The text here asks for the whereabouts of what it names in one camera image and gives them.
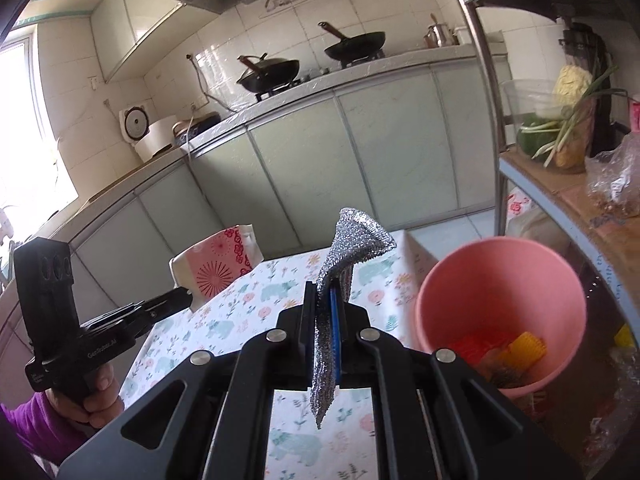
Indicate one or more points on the person's left forearm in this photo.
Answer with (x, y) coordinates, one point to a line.
(35, 425)

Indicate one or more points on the person's left hand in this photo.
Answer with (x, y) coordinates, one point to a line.
(102, 400)

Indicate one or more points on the silver scouring cloth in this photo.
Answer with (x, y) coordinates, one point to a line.
(350, 245)

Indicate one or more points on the white rice cooker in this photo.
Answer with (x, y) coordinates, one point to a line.
(147, 135)

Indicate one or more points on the pink flower print paper box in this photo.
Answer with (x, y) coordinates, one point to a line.
(215, 270)

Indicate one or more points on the red snack packet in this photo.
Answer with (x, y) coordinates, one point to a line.
(475, 347)

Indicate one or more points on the clear plastic bag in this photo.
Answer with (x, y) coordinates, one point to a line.
(617, 175)

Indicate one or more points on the black blender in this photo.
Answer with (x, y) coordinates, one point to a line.
(582, 45)

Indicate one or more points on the yellow root vegetable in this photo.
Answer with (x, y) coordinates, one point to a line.
(572, 152)

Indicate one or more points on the yellow foam fruit net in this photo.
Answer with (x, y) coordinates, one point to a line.
(526, 350)

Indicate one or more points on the plastic bag of scraps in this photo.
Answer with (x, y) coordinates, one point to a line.
(620, 425)

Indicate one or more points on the steel pot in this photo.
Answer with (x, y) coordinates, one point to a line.
(439, 32)

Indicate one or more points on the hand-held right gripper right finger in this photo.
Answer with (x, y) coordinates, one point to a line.
(337, 340)

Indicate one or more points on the beige sack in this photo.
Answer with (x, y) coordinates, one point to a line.
(535, 225)

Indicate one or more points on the metal shelf rack pole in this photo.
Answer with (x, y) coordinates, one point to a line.
(487, 85)

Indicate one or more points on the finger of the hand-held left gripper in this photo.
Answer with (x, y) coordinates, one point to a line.
(160, 302)

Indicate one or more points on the window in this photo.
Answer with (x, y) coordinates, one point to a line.
(30, 125)

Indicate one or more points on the napa cabbage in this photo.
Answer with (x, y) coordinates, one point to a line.
(572, 85)

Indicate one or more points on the cardboard shelf liner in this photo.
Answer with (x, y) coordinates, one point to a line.
(560, 180)

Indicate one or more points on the white wall cabinet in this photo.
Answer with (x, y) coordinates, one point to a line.
(135, 25)

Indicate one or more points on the pink plastic bucket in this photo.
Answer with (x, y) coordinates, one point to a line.
(500, 285)

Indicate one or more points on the black frying pan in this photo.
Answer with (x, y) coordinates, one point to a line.
(355, 45)

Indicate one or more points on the floral tablecloth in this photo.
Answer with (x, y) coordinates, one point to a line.
(240, 320)

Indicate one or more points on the dark countertop appliance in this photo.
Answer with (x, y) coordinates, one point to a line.
(197, 124)

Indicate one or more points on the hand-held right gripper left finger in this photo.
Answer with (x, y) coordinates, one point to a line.
(299, 345)

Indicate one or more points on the pale green kitchen cabinets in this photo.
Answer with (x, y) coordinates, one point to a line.
(375, 150)

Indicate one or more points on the green onions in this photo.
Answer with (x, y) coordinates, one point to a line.
(585, 110)

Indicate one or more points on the black wok with lid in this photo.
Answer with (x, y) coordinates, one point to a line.
(270, 74)

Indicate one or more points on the green pepper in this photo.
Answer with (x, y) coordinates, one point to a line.
(537, 135)

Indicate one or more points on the clear plastic container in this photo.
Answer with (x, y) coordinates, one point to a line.
(525, 105)

